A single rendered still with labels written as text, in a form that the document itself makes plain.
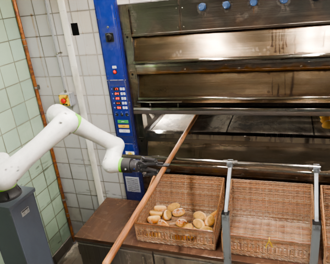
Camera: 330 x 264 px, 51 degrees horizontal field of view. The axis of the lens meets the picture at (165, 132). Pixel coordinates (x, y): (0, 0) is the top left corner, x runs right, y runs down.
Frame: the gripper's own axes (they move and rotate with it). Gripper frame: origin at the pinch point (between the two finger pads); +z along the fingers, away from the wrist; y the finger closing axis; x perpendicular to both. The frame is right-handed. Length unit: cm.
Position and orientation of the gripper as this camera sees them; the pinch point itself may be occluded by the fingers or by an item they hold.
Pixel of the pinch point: (164, 167)
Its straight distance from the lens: 205.8
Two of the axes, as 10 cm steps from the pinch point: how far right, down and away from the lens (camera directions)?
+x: -3.0, 3.9, -8.7
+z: 9.5, 0.3, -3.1
